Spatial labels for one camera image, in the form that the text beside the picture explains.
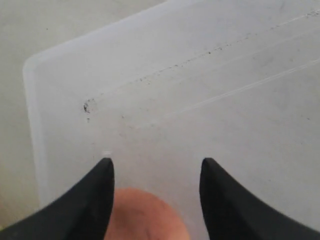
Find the brown egg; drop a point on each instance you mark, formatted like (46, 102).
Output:
(140, 215)

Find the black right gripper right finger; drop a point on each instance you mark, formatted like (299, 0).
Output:
(231, 212)

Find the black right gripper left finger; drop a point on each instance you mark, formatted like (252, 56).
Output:
(82, 213)

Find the clear plastic container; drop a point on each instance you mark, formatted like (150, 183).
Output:
(159, 91)

